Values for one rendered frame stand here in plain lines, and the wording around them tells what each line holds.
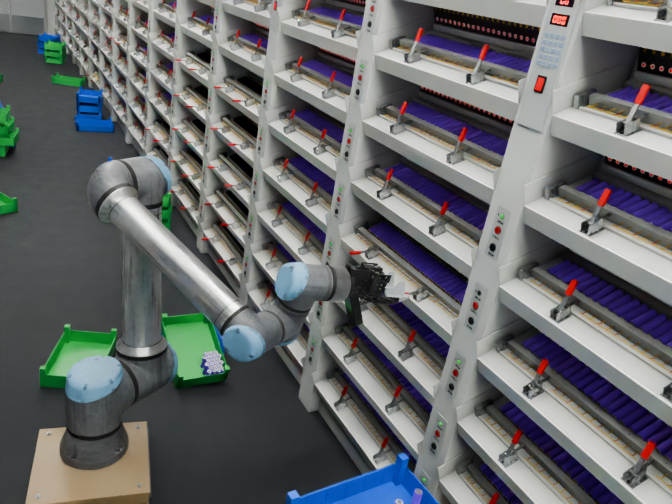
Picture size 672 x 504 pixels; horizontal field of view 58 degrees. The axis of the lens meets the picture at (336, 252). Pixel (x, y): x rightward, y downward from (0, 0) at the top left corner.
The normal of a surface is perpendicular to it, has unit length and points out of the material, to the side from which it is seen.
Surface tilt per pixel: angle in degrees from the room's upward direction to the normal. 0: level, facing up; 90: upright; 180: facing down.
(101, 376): 4
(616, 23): 111
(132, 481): 3
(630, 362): 21
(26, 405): 0
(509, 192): 90
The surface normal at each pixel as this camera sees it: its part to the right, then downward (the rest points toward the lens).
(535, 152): -0.87, 0.06
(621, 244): -0.16, -0.82
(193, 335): 0.32, -0.68
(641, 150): -0.87, 0.38
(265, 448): 0.16, -0.90
